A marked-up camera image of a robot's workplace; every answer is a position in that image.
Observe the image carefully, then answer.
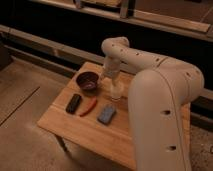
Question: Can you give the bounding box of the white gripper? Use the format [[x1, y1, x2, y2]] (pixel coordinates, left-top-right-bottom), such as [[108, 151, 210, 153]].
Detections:
[[100, 56, 120, 84]]

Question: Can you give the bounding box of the white ceramic cup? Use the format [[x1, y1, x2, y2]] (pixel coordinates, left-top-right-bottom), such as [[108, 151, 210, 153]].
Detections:
[[110, 79, 124, 100]]

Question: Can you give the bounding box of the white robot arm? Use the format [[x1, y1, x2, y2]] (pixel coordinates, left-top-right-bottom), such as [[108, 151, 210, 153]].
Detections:
[[101, 37, 204, 171]]

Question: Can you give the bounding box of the dark purple bowl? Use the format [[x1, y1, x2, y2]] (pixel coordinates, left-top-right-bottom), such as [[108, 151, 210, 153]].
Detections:
[[76, 71, 99, 91]]

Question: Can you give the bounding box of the red chili pepper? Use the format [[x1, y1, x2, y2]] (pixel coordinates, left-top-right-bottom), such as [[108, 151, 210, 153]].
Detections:
[[79, 97, 97, 117]]

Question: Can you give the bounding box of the blue sponge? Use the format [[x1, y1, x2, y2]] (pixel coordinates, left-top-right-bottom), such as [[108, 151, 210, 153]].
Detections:
[[97, 105, 116, 125]]

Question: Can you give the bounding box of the black rectangular block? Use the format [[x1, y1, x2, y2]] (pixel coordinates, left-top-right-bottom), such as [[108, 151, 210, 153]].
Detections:
[[66, 94, 82, 114]]

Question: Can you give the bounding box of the wooden table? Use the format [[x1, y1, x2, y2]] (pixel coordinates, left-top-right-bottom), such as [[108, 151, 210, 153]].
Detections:
[[36, 61, 192, 171]]

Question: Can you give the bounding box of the black metal table leg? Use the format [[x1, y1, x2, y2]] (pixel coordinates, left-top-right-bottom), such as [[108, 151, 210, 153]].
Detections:
[[55, 135, 68, 153]]

